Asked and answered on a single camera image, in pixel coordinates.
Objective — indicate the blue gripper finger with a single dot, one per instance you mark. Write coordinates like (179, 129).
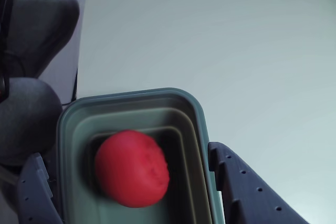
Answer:
(249, 197)
(34, 190)

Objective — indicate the red ball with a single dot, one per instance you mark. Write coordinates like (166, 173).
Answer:
(131, 169)

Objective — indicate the grey collapsible container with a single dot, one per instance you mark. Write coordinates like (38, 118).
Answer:
(183, 119)

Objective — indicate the grey trouser leg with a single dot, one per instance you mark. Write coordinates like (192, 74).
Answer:
(42, 24)
(26, 119)

